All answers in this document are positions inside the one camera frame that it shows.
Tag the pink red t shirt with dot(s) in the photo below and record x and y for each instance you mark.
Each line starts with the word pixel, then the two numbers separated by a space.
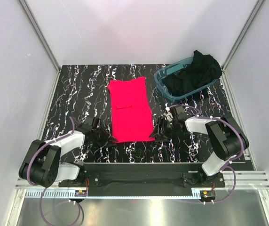
pixel 130 111

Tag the teal transparent plastic bin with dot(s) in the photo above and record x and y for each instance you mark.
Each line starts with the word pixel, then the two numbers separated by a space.
pixel 175 68

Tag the aluminium frame post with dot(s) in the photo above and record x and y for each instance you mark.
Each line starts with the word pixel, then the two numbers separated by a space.
pixel 246 27
pixel 36 28

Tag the aluminium front rail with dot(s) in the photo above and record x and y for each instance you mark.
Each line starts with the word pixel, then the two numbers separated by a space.
pixel 244 180

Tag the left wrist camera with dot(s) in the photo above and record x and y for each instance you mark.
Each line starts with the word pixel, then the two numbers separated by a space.
pixel 88 125

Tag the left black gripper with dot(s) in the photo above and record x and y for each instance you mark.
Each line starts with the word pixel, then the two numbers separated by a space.
pixel 106 138

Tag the left aluminium frame post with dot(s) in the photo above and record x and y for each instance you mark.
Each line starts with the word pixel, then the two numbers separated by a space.
pixel 36 28

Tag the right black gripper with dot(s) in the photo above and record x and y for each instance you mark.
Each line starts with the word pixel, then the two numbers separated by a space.
pixel 161 123

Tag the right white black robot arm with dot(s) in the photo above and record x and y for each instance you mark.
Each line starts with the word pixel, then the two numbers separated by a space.
pixel 226 137

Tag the white slotted cable duct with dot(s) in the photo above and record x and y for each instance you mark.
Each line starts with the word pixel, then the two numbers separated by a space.
pixel 113 194

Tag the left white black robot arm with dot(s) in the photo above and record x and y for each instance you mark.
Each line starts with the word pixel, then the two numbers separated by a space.
pixel 41 165

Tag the right aluminium frame post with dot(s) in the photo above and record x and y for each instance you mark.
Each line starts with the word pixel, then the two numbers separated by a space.
pixel 246 27

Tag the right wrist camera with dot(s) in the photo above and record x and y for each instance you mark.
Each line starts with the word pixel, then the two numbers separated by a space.
pixel 175 113

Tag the black t shirt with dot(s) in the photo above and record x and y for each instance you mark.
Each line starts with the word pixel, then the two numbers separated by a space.
pixel 202 70

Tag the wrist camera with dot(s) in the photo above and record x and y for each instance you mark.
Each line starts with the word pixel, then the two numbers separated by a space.
pixel 88 125
pixel 175 113

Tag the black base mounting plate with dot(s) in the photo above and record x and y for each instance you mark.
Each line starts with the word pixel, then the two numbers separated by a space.
pixel 155 177

